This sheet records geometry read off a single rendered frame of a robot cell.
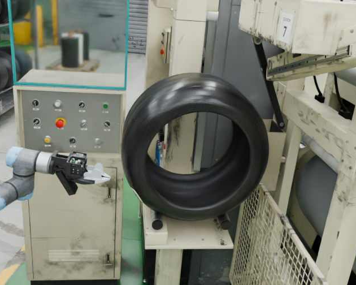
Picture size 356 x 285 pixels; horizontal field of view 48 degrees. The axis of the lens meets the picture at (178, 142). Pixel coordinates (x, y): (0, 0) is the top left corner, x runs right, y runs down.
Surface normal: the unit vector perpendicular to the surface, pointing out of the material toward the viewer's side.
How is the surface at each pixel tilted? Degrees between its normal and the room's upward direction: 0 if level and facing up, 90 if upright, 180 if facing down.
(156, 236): 90
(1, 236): 0
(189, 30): 90
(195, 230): 0
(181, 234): 0
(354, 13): 90
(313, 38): 90
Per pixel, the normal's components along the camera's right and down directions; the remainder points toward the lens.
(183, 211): 0.07, 0.54
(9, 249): 0.08, -0.93
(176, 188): 0.25, -0.54
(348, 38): -0.99, -0.03
